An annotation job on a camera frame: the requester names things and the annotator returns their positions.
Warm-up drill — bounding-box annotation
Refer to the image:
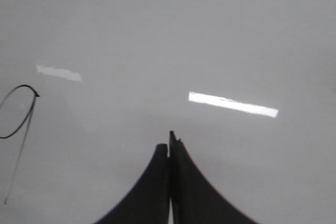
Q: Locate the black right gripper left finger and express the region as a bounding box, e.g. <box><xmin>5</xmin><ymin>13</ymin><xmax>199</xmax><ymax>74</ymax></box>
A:
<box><xmin>96</xmin><ymin>144</ymin><xmax>170</xmax><ymax>224</ymax></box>

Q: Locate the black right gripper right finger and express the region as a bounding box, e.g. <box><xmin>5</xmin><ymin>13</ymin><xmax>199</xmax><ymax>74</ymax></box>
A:
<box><xmin>169</xmin><ymin>131</ymin><xmax>256</xmax><ymax>223</ymax></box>

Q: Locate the white whiteboard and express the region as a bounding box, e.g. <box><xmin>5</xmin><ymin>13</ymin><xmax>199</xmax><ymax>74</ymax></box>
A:
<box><xmin>1</xmin><ymin>0</ymin><xmax>335</xmax><ymax>223</ymax></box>

